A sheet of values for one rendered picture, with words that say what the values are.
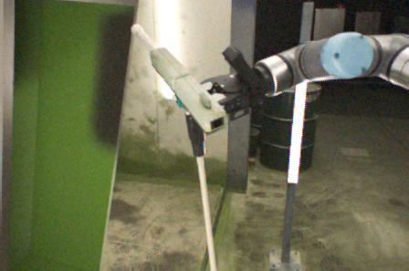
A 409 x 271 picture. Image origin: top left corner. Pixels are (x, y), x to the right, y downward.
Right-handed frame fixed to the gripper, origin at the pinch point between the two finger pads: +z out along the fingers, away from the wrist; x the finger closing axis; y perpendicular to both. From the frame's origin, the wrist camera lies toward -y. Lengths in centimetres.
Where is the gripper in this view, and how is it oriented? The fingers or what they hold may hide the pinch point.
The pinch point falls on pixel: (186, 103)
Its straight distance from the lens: 70.6
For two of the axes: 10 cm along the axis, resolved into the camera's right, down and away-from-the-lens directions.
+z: -8.8, 3.7, -3.0
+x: -4.6, -5.4, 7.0
